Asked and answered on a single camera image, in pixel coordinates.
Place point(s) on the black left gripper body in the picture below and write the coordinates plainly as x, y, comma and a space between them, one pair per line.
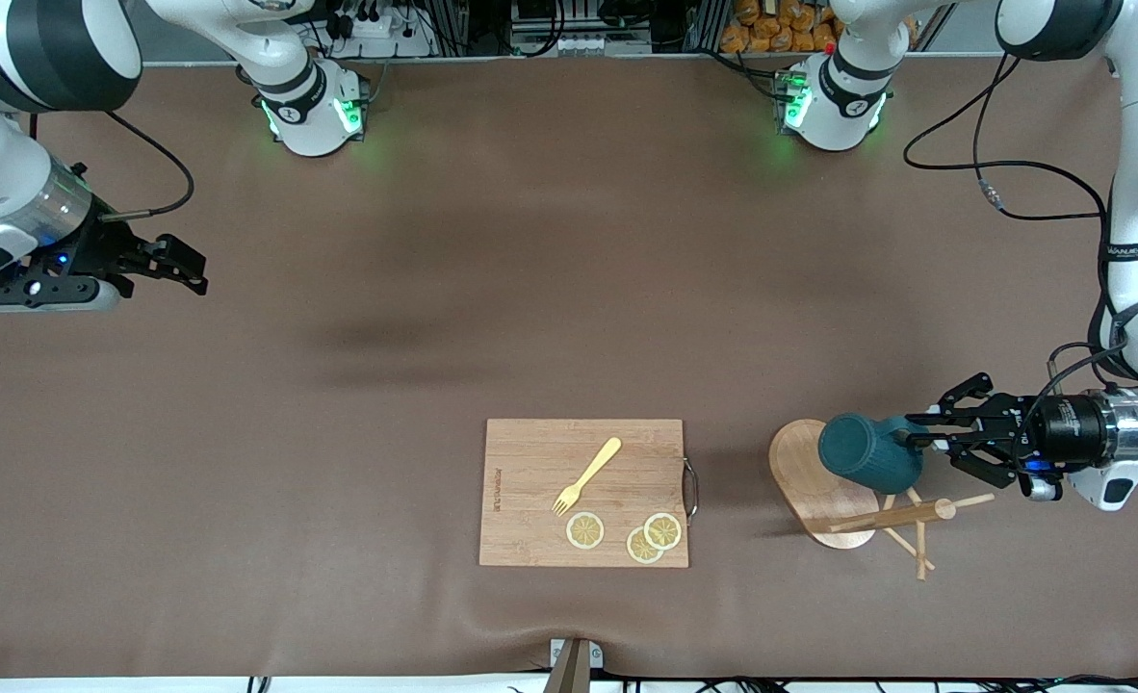
1066, 427

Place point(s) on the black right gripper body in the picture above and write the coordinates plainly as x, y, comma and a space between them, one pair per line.
99, 248

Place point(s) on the dark green mug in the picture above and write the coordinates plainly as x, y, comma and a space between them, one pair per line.
867, 452

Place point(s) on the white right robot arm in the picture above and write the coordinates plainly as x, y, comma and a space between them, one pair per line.
304, 111

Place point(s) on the wooden mug rack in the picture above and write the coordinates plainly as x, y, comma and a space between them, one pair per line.
798, 481

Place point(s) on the white power strip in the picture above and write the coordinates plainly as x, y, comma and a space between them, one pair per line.
386, 38

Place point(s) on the lemon slice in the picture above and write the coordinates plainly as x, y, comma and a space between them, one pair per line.
585, 530
638, 549
663, 530

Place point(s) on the yellow plastic fork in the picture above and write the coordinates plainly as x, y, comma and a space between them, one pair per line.
590, 472

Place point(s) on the brown table mat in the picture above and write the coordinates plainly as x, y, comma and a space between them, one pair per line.
569, 289

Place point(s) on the wooden cutting board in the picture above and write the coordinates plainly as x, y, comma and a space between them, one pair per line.
530, 481

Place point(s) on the orange packaged items pile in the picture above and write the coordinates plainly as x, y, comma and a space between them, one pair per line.
771, 29

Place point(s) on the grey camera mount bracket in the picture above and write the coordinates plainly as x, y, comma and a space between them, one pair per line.
574, 664

